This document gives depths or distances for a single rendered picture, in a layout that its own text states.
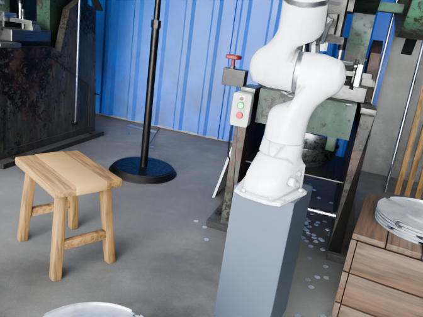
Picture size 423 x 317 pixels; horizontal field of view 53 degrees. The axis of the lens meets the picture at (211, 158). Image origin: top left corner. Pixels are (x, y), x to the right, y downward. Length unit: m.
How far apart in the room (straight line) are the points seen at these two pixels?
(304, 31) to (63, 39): 1.93
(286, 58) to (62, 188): 0.78
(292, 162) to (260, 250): 0.27
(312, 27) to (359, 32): 1.09
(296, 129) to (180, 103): 2.27
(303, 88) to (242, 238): 0.46
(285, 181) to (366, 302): 0.48
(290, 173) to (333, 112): 0.66
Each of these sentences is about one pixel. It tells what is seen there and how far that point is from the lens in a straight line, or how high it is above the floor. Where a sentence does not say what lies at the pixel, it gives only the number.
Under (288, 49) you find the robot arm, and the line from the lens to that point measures 1.11.
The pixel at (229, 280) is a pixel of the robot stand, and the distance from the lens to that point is 1.34.
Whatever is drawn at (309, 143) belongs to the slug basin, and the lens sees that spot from 2.21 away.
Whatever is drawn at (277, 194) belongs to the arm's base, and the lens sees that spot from 1.14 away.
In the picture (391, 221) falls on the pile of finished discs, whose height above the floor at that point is 0.38.
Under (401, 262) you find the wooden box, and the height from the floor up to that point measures 0.31.
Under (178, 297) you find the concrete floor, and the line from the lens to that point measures 1.49.
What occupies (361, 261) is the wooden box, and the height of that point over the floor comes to 0.27.
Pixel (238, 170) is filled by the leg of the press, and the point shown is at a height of 0.29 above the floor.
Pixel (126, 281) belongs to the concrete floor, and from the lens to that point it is 1.55.
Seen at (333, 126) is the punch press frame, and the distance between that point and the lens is 1.79.
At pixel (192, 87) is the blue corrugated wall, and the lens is 3.35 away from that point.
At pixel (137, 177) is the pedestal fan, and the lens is 2.35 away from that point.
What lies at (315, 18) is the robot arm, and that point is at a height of 0.92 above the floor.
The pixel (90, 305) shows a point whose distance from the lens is 1.06.
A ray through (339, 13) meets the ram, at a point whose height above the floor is 0.98.
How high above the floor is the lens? 0.88
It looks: 18 degrees down
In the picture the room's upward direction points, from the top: 8 degrees clockwise
